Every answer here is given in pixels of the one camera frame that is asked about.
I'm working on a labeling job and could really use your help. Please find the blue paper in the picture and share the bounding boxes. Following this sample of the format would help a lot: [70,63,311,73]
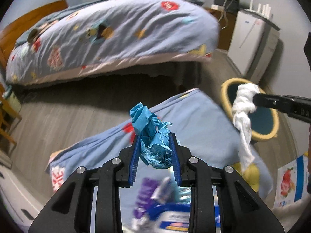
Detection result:
[130,103,172,169]

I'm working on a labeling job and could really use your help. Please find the white tissue wad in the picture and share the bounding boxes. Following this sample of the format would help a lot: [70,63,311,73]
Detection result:
[232,83,260,173]

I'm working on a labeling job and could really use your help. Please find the yellow rimmed teal trash bin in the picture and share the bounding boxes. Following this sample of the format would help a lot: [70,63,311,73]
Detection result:
[220,78,279,142]

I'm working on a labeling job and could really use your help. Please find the person right hand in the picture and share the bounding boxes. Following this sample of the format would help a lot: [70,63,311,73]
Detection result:
[307,124,311,194]

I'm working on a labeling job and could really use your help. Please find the purple snack package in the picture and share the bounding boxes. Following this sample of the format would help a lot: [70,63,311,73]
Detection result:
[133,178,166,219]

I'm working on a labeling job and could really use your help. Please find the blue cartoon pillow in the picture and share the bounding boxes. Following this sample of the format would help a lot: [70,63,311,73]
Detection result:
[46,88,273,198]

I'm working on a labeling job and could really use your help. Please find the white air purifier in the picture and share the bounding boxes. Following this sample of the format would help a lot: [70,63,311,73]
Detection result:
[227,0,280,84]

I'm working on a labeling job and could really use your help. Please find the blue white wipes pack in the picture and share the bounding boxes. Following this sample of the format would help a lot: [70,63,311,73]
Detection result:
[131,177,222,233]

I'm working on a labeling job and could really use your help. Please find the strawberry printed paper box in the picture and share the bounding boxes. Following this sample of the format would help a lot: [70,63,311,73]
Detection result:
[273,153,309,208]

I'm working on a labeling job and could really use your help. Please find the wooden nightstand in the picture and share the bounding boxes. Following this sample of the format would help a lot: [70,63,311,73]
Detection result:
[218,12,237,51]

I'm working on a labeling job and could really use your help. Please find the blue cartoon bed quilt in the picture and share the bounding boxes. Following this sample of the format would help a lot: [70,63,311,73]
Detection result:
[5,0,219,86]

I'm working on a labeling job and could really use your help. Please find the wooden chair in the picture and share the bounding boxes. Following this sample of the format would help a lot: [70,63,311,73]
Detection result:
[1,83,22,146]

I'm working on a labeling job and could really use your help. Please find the wooden headboard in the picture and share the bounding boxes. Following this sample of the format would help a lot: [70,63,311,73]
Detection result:
[0,0,68,69]

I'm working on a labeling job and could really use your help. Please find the white cable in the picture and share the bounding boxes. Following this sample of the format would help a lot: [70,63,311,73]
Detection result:
[217,0,235,30]

